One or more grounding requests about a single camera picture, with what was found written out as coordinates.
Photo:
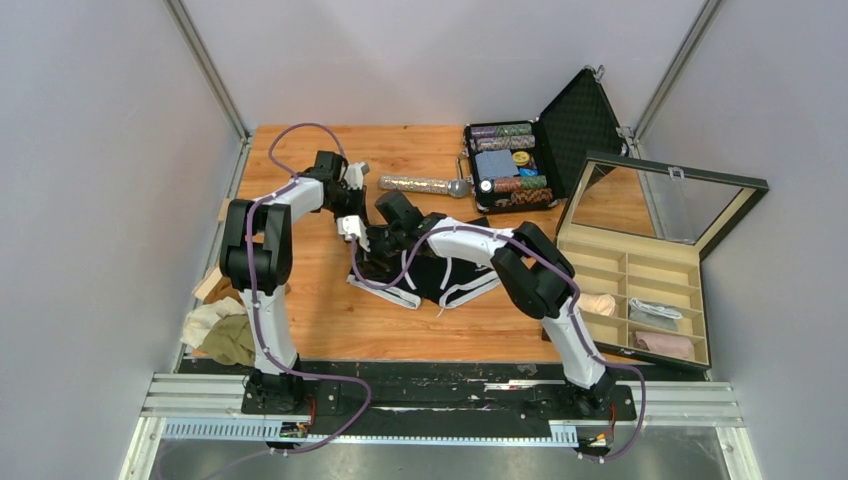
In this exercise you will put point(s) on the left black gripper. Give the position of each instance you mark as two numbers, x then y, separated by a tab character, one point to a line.
359	198

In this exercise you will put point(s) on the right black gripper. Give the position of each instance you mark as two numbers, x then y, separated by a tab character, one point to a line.
371	234

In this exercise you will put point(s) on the black Junhao underwear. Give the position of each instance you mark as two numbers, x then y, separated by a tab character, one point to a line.
414	276

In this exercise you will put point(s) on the cream boxer underwear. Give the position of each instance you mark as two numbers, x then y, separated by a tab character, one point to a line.
600	304

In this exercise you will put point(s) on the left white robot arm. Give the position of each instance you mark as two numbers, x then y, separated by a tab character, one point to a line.
257	257

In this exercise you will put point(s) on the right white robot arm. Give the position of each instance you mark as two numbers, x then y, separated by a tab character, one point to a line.
537	277

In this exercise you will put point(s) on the grey rolled underwear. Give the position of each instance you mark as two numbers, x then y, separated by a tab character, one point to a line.
654	314

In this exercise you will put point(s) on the pink rolled underwear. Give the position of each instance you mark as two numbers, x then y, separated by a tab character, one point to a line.
674	346

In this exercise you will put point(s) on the rhinestone silver microphone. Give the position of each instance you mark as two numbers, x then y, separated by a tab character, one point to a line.
455	188

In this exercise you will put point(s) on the black poker chip case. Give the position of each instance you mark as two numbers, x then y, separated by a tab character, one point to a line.
533	164

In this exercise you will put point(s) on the white cloth in pile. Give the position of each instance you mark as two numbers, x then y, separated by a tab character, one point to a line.
199	322

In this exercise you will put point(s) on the wooden compartment display box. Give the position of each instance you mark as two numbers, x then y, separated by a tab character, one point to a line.
636	228

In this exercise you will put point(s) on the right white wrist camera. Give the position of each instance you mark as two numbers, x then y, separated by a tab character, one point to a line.
352	229

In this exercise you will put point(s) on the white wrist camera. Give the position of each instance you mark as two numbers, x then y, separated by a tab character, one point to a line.
355	174
352	229

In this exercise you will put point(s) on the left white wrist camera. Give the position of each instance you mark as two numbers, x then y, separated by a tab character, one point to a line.
355	174

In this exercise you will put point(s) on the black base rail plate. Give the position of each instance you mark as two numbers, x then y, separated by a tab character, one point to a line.
431	399

